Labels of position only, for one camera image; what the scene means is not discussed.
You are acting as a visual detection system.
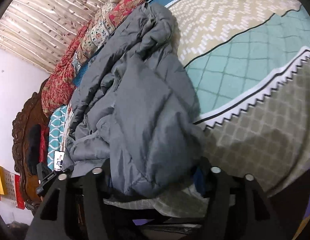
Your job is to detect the smartphone with lit screen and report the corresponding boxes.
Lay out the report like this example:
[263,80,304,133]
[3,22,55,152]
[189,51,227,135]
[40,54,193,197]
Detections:
[54,151,65,171]

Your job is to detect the black phone tripod mount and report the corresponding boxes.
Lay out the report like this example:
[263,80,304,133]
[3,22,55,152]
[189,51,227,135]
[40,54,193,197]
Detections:
[21,162,62,216]

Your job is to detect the red floral patchwork quilt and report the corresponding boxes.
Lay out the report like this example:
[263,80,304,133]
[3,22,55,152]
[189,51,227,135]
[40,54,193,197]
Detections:
[41,0,149,116]

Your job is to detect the red yellow wall calendar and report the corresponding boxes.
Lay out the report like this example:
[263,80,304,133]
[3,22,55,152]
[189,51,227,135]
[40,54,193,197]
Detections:
[0,166,25,210]

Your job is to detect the pink beige floral curtain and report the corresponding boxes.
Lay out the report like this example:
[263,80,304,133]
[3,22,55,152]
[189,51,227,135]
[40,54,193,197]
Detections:
[0,0,108,73]

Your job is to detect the patterned teal beige bedspread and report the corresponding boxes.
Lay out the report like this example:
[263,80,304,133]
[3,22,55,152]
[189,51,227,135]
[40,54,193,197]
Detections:
[102,0,310,218]

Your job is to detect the carved wooden headboard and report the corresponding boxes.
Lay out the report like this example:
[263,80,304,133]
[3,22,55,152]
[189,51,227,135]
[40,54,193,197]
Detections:
[12,81,49,214]

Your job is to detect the teal lattice pillow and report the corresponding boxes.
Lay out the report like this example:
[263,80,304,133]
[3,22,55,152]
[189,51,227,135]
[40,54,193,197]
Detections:
[47,105,67,170]

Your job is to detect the grey padded jacket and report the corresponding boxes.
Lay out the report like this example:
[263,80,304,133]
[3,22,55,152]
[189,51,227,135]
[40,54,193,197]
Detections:
[63,3,203,198]

